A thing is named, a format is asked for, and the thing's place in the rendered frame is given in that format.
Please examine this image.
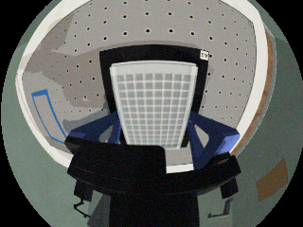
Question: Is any blue tape outline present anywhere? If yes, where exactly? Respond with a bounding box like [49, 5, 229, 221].
[31, 89, 67, 144]

